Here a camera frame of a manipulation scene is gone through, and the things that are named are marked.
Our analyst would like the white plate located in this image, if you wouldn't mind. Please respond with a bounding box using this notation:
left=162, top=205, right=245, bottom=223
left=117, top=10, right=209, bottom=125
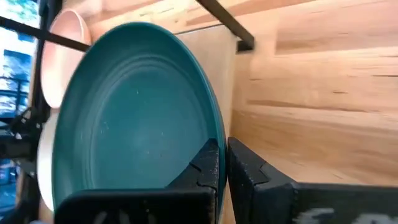
left=36, top=110, right=60, bottom=212

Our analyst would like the pink plate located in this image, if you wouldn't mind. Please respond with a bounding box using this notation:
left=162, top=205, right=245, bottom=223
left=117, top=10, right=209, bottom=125
left=40, top=8, right=93, bottom=109

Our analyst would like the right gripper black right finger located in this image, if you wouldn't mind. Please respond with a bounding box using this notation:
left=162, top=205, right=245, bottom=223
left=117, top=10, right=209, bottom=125
left=227, top=136, right=398, bottom=224

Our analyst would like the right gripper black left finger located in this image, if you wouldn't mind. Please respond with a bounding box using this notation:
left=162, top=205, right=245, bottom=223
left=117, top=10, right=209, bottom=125
left=54, top=138, right=220, bottom=224

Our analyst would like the dark teal plate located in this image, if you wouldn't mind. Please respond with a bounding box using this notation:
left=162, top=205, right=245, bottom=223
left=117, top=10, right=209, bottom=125
left=51, top=21, right=227, bottom=219

